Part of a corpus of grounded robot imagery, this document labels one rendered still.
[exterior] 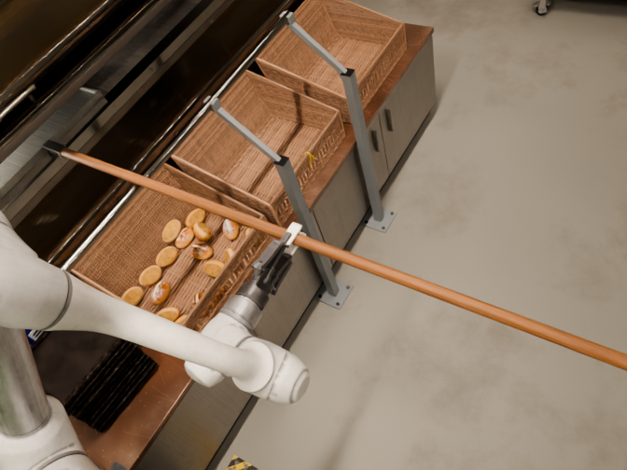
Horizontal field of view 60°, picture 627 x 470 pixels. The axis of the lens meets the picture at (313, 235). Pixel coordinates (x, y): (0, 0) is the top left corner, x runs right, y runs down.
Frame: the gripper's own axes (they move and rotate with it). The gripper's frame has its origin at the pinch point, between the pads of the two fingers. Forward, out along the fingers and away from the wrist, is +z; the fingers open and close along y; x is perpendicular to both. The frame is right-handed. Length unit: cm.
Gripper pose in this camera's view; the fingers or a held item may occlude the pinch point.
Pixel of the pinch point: (292, 238)
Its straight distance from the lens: 137.2
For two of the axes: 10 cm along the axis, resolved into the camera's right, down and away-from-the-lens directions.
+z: 5.1, -7.6, 4.1
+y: 2.2, 5.7, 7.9
